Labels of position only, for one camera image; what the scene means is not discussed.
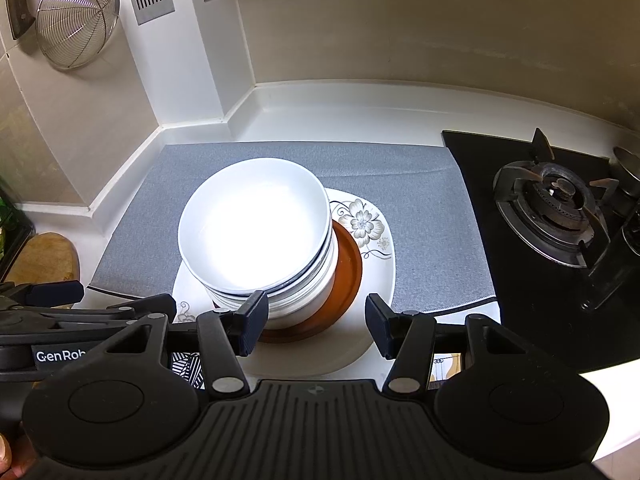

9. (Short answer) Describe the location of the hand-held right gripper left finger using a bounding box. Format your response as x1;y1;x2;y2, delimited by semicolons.
102;290;271;395

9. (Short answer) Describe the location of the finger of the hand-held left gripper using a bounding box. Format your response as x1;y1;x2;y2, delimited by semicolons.
0;280;84;311
45;294;177;322

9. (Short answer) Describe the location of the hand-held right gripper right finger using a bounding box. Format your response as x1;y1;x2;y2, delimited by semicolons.
365;294;526;395

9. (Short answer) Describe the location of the brown round plate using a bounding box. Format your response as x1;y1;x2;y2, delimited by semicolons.
250;220;364;343

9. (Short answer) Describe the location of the cream bowl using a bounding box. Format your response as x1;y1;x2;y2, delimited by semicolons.
210;255;336;332

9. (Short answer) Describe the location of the white floral square plate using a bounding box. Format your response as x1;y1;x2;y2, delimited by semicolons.
172;187;397;377

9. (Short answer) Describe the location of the white bowl with blue pattern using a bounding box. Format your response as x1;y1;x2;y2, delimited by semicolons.
177;158;332;297

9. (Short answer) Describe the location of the person's left hand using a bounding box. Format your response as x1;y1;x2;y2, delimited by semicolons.
0;432;38;480

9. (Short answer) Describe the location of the wooden cutting board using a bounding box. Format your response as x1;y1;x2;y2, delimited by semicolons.
2;232;81;306

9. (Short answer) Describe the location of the black white striped cloth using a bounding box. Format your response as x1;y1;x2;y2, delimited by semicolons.
172;352;206;391

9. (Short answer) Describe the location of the dark green object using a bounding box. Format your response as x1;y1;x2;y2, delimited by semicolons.
0;175;36;266

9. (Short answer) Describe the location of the grey counter mat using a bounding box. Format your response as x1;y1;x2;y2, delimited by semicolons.
86;142;501;317

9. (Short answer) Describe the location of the black glass gas stove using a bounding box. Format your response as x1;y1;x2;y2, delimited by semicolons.
441;130;640;373

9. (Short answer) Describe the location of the metal stove burner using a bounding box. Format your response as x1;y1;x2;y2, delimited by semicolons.
492;127;621;268

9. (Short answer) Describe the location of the metal wire strainer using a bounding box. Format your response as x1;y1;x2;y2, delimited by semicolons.
36;0;121;71

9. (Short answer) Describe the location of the cleaver with wooden handle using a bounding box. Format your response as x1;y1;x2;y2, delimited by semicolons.
4;0;36;41

